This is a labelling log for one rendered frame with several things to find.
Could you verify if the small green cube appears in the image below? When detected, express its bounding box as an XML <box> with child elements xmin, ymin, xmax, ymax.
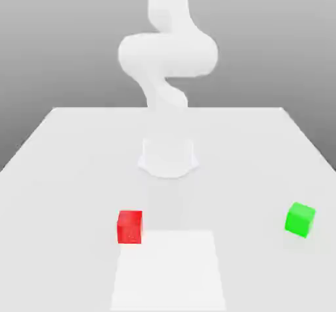
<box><xmin>284</xmin><ymin>201</ymin><xmax>316</xmax><ymax>239</ymax></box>

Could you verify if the small red cube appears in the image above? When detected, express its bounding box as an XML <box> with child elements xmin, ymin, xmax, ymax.
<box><xmin>116</xmin><ymin>210</ymin><xmax>143</xmax><ymax>245</ymax></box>

